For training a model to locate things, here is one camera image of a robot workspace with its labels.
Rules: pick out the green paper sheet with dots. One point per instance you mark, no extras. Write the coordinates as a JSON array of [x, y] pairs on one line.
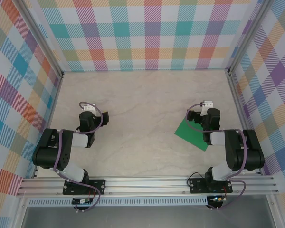
[[190, 135]]

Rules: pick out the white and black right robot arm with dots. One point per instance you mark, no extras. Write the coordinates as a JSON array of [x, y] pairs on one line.
[[232, 152]]

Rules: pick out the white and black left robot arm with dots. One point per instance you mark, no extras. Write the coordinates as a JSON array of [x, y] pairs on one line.
[[52, 152]]

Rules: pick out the small circuit board with light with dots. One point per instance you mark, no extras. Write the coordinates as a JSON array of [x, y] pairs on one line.
[[217, 199]]

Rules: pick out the small black circuit board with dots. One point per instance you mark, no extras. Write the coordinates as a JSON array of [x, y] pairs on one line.
[[80, 201]]

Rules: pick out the grey metal shelf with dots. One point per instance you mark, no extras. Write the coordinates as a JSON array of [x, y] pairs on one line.
[[145, 217]]

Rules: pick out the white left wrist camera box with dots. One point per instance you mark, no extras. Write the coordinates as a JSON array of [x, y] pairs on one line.
[[89, 107]]

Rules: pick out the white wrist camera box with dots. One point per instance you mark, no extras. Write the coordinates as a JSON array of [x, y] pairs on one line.
[[89, 107], [208, 103]]

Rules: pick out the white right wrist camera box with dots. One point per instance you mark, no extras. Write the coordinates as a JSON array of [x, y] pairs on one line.
[[208, 103]]

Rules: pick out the aluminium side rail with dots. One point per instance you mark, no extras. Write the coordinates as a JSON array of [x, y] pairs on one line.
[[237, 102], [54, 99]]

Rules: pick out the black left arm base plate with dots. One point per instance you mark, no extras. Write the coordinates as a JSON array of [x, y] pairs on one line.
[[98, 186]]

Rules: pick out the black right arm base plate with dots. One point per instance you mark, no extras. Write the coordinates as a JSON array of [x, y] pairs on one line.
[[197, 186]]

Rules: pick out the long aluminium mounting rail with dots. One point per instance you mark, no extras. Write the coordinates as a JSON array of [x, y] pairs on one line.
[[145, 186]]

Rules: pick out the aluminium corner post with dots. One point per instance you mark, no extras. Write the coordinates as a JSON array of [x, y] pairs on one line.
[[38, 35], [249, 38]]

